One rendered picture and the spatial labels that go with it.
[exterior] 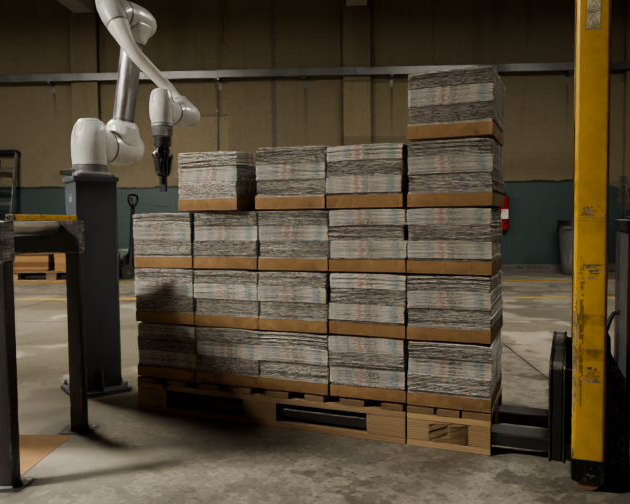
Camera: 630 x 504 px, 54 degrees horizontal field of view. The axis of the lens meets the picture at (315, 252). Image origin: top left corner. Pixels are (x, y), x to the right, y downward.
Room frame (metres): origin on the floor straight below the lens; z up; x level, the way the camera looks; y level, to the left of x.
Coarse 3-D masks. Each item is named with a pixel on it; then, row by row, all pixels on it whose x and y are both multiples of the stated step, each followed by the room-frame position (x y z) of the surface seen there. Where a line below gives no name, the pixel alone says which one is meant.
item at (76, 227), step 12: (72, 228) 2.30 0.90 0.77; (24, 240) 2.31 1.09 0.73; (36, 240) 2.31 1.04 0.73; (48, 240) 2.30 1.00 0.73; (60, 240) 2.30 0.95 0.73; (72, 240) 2.30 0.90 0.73; (24, 252) 2.31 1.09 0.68; (36, 252) 2.31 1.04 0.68; (48, 252) 2.30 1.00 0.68; (60, 252) 2.30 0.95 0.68; (72, 252) 2.30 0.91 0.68
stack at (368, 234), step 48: (144, 240) 2.56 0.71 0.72; (192, 240) 2.48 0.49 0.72; (240, 240) 2.38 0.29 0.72; (288, 240) 2.32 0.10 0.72; (336, 240) 2.24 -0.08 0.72; (384, 240) 2.17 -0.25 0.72; (144, 288) 2.56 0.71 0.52; (192, 288) 2.47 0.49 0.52; (240, 288) 2.38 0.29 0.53; (288, 288) 2.30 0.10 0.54; (336, 288) 2.24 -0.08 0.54; (384, 288) 2.17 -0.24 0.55; (144, 336) 2.57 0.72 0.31; (192, 336) 2.48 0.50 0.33; (240, 336) 2.39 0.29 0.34; (288, 336) 2.31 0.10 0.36; (336, 336) 2.24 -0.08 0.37; (144, 384) 2.56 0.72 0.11; (192, 384) 2.70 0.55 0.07; (336, 384) 2.24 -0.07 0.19; (384, 384) 2.17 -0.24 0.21; (336, 432) 2.23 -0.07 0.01; (384, 432) 2.17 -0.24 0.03
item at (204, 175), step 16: (192, 160) 2.45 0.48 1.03; (208, 160) 2.41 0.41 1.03; (224, 160) 2.38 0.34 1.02; (240, 160) 2.37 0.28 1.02; (192, 176) 2.46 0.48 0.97; (208, 176) 2.42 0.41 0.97; (224, 176) 2.38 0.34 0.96; (240, 176) 2.38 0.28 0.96; (256, 176) 2.48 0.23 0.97; (192, 192) 2.46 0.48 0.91; (208, 192) 2.42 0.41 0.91; (224, 192) 2.38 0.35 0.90; (240, 192) 2.38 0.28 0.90; (256, 192) 2.48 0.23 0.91
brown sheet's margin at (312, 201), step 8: (256, 200) 2.35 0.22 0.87; (264, 200) 2.34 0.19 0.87; (272, 200) 2.33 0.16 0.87; (280, 200) 2.32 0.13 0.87; (288, 200) 2.30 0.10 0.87; (296, 200) 2.29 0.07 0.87; (304, 200) 2.28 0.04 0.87; (312, 200) 2.27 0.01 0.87; (320, 200) 2.26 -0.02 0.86; (256, 208) 2.35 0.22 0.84; (264, 208) 2.34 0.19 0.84; (272, 208) 2.33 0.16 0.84; (280, 208) 2.32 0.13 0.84; (288, 208) 2.30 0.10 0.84; (296, 208) 2.29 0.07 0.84
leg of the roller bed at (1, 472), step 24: (0, 264) 1.80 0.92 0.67; (0, 288) 1.80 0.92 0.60; (0, 312) 1.80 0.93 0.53; (0, 336) 1.80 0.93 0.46; (0, 360) 1.80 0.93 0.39; (0, 384) 1.80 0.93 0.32; (0, 408) 1.80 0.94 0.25; (0, 432) 1.80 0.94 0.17; (0, 456) 1.80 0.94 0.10; (0, 480) 1.80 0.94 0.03
